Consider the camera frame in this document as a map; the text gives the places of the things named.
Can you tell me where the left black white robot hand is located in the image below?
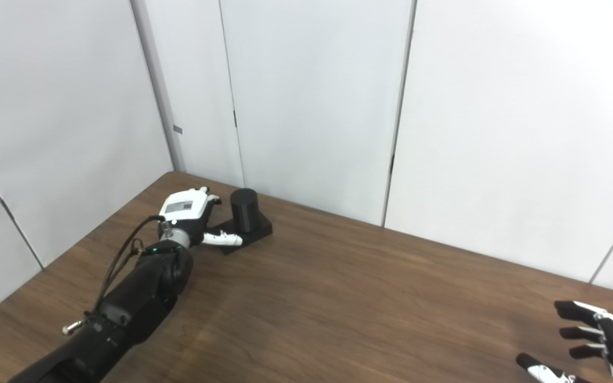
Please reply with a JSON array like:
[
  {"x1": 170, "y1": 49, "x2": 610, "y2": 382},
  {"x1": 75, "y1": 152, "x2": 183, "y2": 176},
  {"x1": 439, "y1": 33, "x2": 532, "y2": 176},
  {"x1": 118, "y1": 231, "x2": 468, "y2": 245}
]
[{"x1": 158, "y1": 187, "x2": 244, "y2": 248}]

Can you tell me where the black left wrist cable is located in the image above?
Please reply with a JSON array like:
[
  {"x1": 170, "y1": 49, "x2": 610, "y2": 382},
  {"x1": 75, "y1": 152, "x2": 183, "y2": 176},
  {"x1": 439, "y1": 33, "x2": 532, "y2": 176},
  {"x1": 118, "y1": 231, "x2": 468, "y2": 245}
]
[{"x1": 62, "y1": 214, "x2": 172, "y2": 336}]

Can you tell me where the black peg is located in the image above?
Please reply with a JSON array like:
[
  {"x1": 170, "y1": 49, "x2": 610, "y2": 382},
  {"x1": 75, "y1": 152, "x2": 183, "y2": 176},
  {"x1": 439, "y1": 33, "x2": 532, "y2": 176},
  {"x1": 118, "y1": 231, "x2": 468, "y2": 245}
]
[{"x1": 204, "y1": 188, "x2": 274, "y2": 255}]

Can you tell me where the grey wall pillar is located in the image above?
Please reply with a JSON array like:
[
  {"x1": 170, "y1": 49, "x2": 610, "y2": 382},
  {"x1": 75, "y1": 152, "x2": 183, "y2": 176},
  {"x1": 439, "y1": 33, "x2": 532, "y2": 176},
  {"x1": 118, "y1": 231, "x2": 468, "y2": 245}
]
[{"x1": 130, "y1": 0, "x2": 186, "y2": 173}]

